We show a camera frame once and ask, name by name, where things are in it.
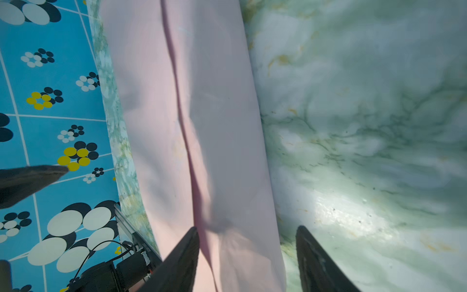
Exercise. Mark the aluminium front rail base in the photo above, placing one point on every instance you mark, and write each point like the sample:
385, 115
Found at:
128, 233

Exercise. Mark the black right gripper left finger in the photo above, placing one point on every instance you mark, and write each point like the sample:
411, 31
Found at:
178, 271

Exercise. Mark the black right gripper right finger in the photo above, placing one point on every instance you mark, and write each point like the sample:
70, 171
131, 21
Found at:
318, 272

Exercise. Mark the purple wrapping paper sheet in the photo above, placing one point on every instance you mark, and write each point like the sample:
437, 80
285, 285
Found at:
192, 116

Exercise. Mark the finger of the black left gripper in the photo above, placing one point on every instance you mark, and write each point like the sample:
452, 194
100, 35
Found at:
20, 183

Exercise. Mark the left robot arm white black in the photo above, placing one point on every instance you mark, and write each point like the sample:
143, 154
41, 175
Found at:
108, 277

